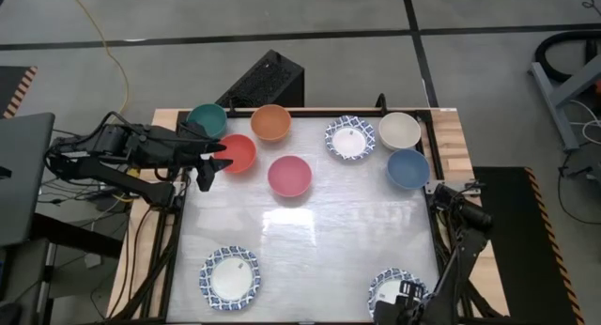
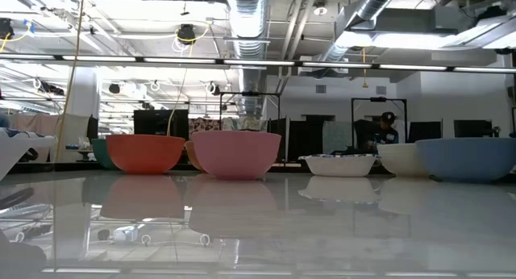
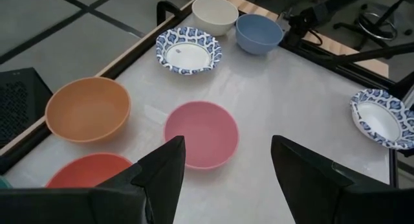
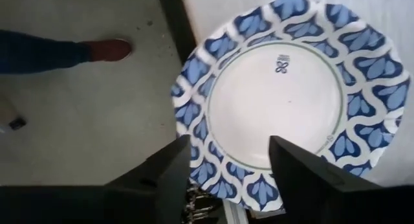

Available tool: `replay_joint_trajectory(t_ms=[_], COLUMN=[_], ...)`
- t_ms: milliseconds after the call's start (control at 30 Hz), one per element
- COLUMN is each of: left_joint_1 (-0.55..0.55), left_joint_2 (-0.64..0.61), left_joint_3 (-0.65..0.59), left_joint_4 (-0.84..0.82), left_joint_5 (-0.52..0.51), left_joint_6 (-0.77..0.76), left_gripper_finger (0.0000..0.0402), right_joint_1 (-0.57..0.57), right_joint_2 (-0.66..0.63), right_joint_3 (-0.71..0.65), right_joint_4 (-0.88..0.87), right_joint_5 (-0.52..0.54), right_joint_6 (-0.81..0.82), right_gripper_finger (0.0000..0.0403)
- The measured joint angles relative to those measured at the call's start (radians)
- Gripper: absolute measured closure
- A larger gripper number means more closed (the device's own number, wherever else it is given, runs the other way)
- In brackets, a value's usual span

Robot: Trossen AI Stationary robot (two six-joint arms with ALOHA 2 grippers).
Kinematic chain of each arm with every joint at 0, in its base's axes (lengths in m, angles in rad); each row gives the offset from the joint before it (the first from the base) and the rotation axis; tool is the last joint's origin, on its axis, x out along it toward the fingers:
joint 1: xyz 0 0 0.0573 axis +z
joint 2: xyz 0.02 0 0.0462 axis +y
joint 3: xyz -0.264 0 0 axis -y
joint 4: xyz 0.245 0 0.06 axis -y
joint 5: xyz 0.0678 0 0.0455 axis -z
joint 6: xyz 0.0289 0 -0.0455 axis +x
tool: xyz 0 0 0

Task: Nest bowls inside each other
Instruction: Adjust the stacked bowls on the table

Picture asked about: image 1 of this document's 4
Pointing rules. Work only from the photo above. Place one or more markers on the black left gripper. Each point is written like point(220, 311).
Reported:
point(174, 146)

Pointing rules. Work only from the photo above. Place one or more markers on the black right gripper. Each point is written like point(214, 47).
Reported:
point(399, 313)

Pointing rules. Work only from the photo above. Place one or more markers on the red-orange bowl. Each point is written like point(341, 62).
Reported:
point(240, 152)

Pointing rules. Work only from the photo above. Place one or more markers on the teal bowl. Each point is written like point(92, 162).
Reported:
point(210, 115)

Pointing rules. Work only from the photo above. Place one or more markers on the pink bowl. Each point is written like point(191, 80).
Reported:
point(289, 175)

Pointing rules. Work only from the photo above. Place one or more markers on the blue patterned white plate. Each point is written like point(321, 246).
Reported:
point(349, 138)
point(386, 287)
point(230, 278)

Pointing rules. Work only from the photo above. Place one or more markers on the blue bowl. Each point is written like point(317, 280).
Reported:
point(408, 168)

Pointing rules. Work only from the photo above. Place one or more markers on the cream bowl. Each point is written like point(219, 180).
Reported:
point(399, 130)

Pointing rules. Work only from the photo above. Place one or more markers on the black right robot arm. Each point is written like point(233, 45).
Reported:
point(462, 250)

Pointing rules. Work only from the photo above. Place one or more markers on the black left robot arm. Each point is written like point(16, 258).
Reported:
point(117, 177)

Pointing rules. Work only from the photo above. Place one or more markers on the orange-tan bowl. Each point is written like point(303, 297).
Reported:
point(271, 122)

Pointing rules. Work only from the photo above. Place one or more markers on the black computer tower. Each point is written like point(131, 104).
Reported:
point(263, 81)

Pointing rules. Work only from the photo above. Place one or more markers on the black hazard-striped floor mat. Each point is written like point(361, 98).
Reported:
point(14, 88)
point(512, 245)

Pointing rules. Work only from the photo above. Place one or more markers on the grey monitor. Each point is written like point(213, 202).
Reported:
point(23, 174)

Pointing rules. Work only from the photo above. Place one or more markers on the grey cabinet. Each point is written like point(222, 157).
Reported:
point(21, 283)

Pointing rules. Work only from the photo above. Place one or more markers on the grey metal stand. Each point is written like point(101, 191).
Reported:
point(563, 92)

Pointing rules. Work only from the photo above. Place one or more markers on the black arched bracket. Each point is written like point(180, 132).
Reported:
point(381, 102)

